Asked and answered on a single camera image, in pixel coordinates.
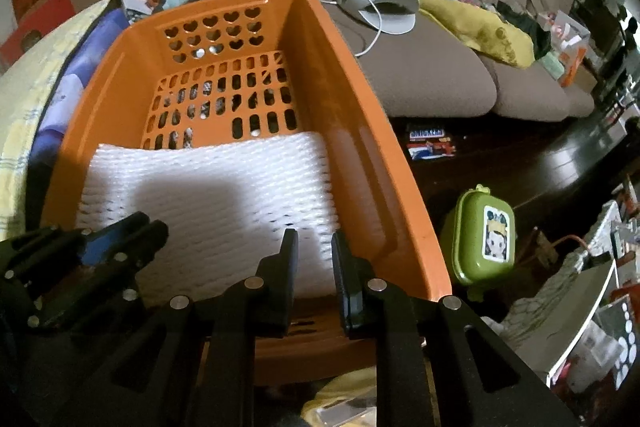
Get brown sofa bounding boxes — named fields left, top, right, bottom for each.
left=272, top=0, right=598, bottom=122

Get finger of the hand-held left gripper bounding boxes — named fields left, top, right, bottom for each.
left=0, top=212, right=151, bottom=288
left=30, top=219, right=169, bottom=334

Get white cable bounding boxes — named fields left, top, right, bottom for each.
left=222, top=0, right=385, bottom=56

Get dark cloth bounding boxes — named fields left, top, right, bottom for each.
left=495, top=2, right=551, bottom=58

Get green lunch box with sticker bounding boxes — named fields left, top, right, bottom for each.
left=440, top=184, right=516, bottom=288

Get red collection gift box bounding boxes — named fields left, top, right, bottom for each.
left=0, top=0, right=76, bottom=62

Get candy bar pack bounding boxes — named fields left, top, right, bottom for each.
left=405, top=124, right=458, bottom=162

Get purple printed bag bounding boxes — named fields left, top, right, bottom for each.
left=37, top=7, right=131, bottom=168

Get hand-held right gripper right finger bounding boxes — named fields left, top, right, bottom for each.
left=331, top=231, right=581, bottom=427

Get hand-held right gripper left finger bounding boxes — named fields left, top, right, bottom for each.
left=50, top=228, right=300, bottom=427

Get pile of papers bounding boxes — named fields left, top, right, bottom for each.
left=500, top=199, right=640, bottom=398

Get yellow cloth bag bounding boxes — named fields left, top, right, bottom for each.
left=419, top=0, right=536, bottom=68

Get mint green box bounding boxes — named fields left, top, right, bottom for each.
left=537, top=49, right=566, bottom=80

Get yellow plaid tablecloth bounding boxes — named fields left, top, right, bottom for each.
left=0, top=0, right=123, bottom=243

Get orange plastic basket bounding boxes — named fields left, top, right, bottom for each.
left=42, top=0, right=453, bottom=388

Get orange cable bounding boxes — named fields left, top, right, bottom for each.
left=520, top=234, right=591, bottom=265

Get orange and white paper bag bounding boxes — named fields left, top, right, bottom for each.
left=537, top=9, right=592, bottom=88

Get cluttered open cardboard box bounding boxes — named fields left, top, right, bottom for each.
left=122, top=0, right=216, bottom=28

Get white foam net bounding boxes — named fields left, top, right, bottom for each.
left=75, top=131, right=343, bottom=300

